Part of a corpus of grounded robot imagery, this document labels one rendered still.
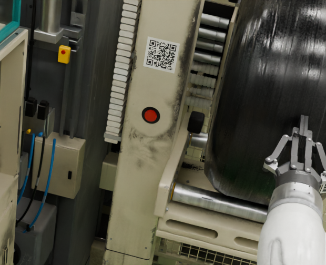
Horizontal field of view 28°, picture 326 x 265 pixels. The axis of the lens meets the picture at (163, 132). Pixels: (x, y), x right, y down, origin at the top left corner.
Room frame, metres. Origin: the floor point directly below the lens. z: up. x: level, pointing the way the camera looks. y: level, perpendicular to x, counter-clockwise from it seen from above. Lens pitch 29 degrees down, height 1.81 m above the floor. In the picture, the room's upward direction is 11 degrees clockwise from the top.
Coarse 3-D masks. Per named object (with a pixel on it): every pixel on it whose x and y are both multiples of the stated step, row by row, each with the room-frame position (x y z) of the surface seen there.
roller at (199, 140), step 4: (200, 132) 1.61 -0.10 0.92; (204, 132) 1.62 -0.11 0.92; (192, 136) 1.60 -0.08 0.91; (196, 136) 1.60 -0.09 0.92; (200, 136) 1.60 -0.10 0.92; (204, 136) 1.60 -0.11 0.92; (192, 140) 1.59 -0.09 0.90; (196, 140) 1.59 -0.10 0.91; (200, 140) 1.59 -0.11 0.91; (204, 140) 1.59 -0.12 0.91; (192, 144) 1.60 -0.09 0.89; (196, 144) 1.59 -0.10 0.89; (200, 144) 1.59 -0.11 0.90; (204, 144) 1.59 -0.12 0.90; (204, 148) 1.60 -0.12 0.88
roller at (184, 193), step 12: (180, 192) 1.32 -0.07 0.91; (192, 192) 1.32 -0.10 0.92; (204, 192) 1.32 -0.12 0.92; (216, 192) 1.33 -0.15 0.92; (192, 204) 1.31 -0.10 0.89; (204, 204) 1.31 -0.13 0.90; (216, 204) 1.31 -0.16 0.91; (228, 204) 1.31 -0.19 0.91; (240, 204) 1.31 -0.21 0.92; (252, 204) 1.31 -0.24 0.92; (240, 216) 1.30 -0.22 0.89; (252, 216) 1.30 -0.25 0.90; (264, 216) 1.29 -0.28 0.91
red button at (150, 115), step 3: (147, 111) 1.40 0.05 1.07; (150, 111) 1.40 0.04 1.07; (153, 111) 1.40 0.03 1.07; (147, 114) 1.40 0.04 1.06; (150, 114) 1.40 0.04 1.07; (153, 114) 1.40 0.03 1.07; (156, 114) 1.40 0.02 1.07; (147, 117) 1.40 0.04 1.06; (150, 117) 1.40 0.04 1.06; (153, 117) 1.40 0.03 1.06; (156, 117) 1.40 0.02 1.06; (150, 120) 1.40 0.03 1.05; (153, 120) 1.40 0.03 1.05
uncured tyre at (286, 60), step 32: (256, 0) 1.35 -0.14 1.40; (288, 0) 1.34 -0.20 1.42; (320, 0) 1.35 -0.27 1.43; (256, 32) 1.27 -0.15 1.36; (288, 32) 1.27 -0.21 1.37; (320, 32) 1.28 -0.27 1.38; (256, 64) 1.23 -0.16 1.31; (288, 64) 1.23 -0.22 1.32; (320, 64) 1.23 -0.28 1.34; (224, 96) 1.23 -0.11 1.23; (256, 96) 1.20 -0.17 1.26; (288, 96) 1.20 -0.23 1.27; (320, 96) 1.20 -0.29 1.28; (224, 128) 1.21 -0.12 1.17; (256, 128) 1.19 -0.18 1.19; (288, 128) 1.18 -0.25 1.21; (320, 128) 1.18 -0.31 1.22; (224, 160) 1.21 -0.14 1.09; (256, 160) 1.19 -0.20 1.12; (224, 192) 1.28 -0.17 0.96; (256, 192) 1.23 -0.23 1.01
